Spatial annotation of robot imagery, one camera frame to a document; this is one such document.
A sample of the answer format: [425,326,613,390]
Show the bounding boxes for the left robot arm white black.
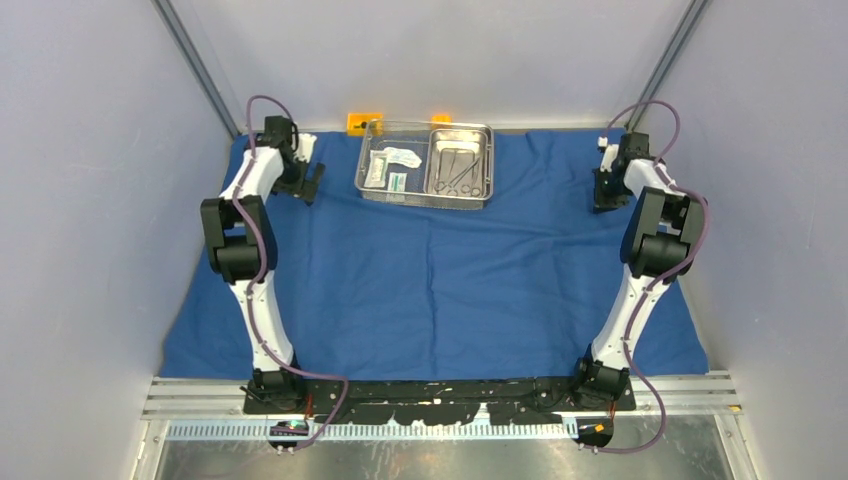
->
[200,115,325,414]

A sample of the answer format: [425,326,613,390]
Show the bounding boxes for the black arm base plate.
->
[240,372,636,426]

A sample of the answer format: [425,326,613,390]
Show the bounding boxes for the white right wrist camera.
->
[597,136,619,173]

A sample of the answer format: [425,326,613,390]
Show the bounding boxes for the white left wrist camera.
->
[295,133,317,163]

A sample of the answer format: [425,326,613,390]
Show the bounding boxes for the green white small packet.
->
[387,172,407,192]

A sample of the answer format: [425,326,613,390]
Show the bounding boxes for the crumpled clear plastic packet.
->
[383,147,422,169]

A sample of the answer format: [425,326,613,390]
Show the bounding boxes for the blue surgical drape cloth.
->
[159,129,710,384]

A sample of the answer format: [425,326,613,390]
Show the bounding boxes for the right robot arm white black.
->
[570,133,706,411]

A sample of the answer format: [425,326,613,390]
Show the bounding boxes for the steel surgical scissors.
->
[434,148,458,194]

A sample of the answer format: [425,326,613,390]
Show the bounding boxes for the white sterile pouch packet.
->
[364,150,388,189]

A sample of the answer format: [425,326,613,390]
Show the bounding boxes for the steel surgical forceps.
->
[448,157,481,196]

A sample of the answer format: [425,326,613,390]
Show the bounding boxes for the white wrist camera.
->
[597,136,619,173]
[295,133,317,163]

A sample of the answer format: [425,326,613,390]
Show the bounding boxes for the wire mesh instrument basket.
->
[354,119,490,210]

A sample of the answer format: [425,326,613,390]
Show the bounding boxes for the aluminium front frame rail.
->
[142,372,742,441]

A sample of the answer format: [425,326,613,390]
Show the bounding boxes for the large orange plastic block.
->
[346,112,384,137]

